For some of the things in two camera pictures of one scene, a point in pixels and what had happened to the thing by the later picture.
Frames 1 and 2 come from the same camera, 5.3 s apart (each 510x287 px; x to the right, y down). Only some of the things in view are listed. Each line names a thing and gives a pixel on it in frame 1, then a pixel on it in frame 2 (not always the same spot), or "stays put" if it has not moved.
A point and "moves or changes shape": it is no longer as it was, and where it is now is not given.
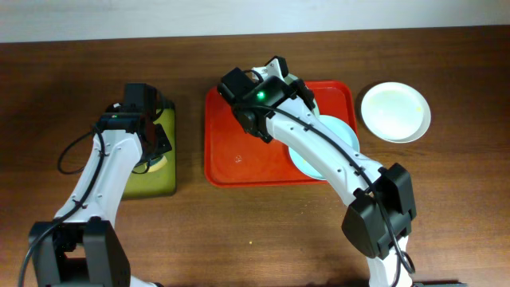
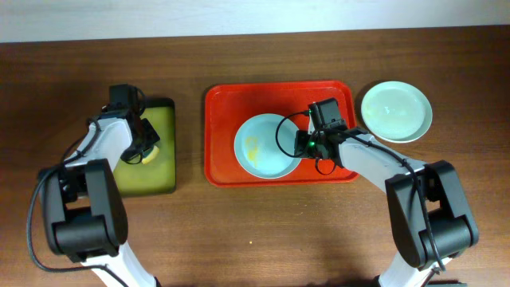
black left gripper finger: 162,143 -> 149,135
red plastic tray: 233,157 stays put
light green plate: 290,78 -> 397,112
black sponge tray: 162,181 stays put
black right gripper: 303,92 -> 300,143
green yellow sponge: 158,165 moves or changes shape
